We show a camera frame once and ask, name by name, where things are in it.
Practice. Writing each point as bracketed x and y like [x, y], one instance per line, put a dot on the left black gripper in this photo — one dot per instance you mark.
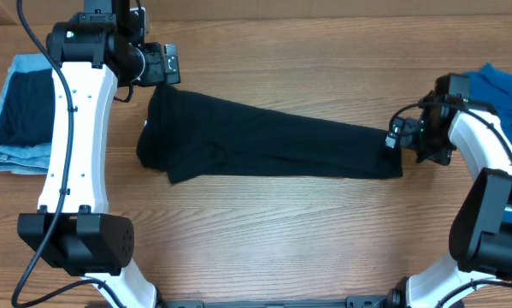
[171, 64]

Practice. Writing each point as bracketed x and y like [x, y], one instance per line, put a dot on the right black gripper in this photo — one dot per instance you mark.
[397, 133]

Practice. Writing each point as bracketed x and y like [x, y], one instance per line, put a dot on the black t-shirt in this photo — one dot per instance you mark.
[188, 134]

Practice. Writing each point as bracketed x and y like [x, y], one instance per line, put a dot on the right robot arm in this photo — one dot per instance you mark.
[480, 238]

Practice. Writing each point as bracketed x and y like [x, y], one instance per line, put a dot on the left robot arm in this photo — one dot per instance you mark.
[99, 50]

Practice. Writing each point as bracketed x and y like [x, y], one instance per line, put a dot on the blue t-shirt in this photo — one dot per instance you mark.
[494, 86]

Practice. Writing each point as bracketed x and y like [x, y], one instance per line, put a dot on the folded dark navy shirt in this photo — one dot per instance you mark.
[27, 116]

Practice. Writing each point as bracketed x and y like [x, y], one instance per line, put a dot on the folded light blue jeans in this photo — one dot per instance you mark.
[25, 160]

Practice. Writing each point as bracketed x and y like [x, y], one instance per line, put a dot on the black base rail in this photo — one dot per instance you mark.
[277, 303]

